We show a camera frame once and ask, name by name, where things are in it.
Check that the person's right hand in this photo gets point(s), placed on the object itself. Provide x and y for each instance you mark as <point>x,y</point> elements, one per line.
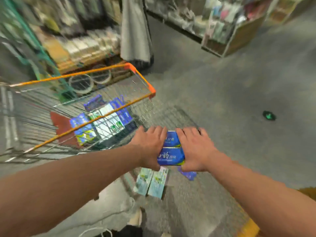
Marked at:
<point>197,153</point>

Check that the person's left hand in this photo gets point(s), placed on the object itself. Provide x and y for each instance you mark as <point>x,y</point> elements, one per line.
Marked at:
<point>148,150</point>

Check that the person's left thumb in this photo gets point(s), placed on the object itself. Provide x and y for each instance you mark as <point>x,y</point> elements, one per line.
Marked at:
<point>153,167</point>

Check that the person's left little finger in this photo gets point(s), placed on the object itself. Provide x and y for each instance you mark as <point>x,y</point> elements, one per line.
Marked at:
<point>140,130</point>

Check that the person's right thumb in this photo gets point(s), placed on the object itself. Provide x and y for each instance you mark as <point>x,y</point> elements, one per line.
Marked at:
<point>188,167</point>

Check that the person's right little finger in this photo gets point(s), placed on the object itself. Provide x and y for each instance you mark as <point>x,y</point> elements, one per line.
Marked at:
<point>203,134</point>

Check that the person's left middle finger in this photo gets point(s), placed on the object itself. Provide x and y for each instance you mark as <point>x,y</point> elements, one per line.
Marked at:
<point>157,132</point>

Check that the person's right middle finger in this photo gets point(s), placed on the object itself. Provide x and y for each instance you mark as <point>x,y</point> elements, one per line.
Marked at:
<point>188,132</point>

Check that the blue drink carton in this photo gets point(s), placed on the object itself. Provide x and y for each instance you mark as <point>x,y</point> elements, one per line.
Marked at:
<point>172,156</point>
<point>172,140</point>

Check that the person's left forearm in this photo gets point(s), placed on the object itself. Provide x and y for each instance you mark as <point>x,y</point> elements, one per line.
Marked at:
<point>61,187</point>

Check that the person's right forearm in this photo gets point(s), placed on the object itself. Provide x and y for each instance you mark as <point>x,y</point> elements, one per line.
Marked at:
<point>261,194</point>

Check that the blue carton pack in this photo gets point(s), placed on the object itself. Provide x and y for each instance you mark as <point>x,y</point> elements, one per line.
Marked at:
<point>188,174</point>

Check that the pale green drink carton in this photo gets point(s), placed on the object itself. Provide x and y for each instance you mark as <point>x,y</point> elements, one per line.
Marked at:
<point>143,181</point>
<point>158,183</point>

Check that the blue boxed pack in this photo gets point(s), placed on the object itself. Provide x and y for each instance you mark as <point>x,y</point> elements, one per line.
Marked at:
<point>82,132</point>
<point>122,111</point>

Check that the white green carton pack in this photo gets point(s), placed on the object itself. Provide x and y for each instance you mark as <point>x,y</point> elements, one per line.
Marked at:
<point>108,120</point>

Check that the person's white shoe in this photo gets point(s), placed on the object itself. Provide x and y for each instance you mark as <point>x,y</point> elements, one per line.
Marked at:
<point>136,217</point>

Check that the dark blue packet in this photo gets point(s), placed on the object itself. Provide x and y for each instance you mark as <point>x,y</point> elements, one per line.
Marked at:
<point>94,102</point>

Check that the white tape roll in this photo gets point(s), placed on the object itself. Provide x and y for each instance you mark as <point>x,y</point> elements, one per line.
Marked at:
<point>102,75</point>
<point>81,83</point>

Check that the small green floor object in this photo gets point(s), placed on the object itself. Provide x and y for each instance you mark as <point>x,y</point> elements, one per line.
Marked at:
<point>269,115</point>

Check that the red cart seat flap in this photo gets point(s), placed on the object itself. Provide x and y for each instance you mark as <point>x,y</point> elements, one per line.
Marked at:
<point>63,127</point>

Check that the grey hanging cloth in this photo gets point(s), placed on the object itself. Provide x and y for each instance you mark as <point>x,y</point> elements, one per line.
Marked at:
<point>135,29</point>

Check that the shelf of packaged goods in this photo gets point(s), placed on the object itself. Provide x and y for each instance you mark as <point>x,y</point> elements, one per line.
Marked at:
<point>81,39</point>

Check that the wooden display shelf with goods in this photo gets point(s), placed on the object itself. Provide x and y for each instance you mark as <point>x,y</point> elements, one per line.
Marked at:
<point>212,22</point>

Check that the wooden shelf unit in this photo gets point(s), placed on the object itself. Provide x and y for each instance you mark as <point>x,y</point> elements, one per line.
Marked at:
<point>284,9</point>

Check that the green metal shelf frame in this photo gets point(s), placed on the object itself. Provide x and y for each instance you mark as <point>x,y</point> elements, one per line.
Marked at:
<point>29,44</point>

